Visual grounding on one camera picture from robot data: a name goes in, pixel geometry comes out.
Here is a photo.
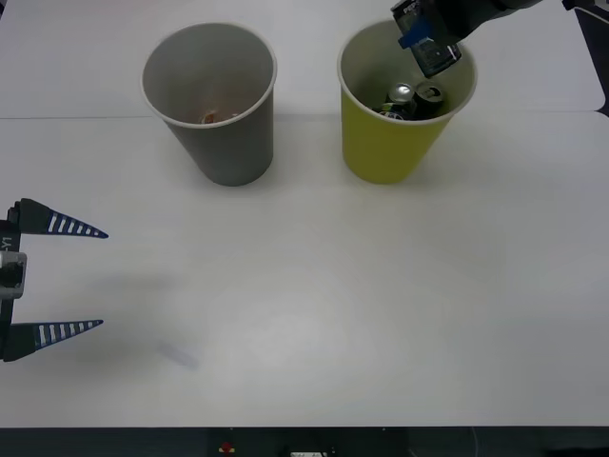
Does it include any silver-topped drink can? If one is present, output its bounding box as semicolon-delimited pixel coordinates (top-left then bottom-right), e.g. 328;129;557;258
383;83;420;120

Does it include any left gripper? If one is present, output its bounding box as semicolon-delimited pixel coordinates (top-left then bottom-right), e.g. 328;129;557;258
0;197;109;364

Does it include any dark grey drink can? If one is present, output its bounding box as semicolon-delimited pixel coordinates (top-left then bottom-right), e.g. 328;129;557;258
390;0;463;80

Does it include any yellow-green plastic waste bin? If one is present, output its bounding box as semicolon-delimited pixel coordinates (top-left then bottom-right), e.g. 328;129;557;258
336;18;479;186

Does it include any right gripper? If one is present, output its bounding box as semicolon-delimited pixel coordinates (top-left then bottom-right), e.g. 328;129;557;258
398;0;501;50

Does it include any black drink can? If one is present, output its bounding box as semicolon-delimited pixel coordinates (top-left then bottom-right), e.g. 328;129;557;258
411;80;447;120

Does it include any bottle with red label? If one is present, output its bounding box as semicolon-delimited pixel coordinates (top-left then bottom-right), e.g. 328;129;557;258
198;109;242;126

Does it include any grey plastic waste bin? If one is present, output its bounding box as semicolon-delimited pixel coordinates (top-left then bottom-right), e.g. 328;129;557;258
140;22;278;188

